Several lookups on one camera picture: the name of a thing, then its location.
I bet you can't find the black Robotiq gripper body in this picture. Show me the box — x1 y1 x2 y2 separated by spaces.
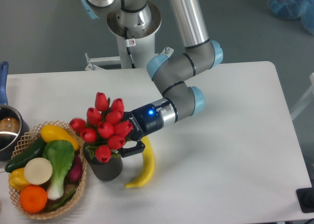
122 103 163 141

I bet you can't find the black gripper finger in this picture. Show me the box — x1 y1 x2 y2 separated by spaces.
118 141 145 158

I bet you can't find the red tulip bouquet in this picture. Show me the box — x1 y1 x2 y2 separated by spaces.
69 92 133 163

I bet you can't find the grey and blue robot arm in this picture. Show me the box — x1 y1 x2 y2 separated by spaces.
81 0 223 157

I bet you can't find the dark grey ribbed vase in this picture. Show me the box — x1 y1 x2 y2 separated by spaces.
83 144 123 181

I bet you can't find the yellow banana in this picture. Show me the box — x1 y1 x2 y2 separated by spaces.
124 136 155 188

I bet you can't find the purple sweet potato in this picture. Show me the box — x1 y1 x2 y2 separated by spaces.
67 154 82 182

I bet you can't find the green bok choy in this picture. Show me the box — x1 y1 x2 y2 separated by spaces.
43 140 75 200

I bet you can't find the yellow squash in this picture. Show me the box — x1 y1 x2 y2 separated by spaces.
40 124 80 151

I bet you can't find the green cucumber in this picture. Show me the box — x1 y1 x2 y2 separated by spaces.
4 136 47 173

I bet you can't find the white round radish slice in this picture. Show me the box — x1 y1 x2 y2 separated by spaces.
24 157 52 185

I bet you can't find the green chili pepper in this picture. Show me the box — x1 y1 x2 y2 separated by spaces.
46 189 76 212

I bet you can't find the orange fruit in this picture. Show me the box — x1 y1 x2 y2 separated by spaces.
19 185 48 213

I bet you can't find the yellow bell pepper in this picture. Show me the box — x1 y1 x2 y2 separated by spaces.
9 168 31 191

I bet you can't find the black device at table edge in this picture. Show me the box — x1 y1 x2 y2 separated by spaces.
296 187 314 213

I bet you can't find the blue plastic bag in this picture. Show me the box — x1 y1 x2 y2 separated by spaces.
267 0 314 34

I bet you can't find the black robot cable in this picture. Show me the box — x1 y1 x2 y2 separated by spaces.
124 26 136 69

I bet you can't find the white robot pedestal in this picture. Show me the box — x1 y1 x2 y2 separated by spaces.
85 1 161 71

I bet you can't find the dark pot with blue handle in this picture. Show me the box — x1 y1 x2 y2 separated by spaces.
0 61 29 161

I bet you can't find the white frame at right edge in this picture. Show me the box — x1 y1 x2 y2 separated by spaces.
290 73 314 121

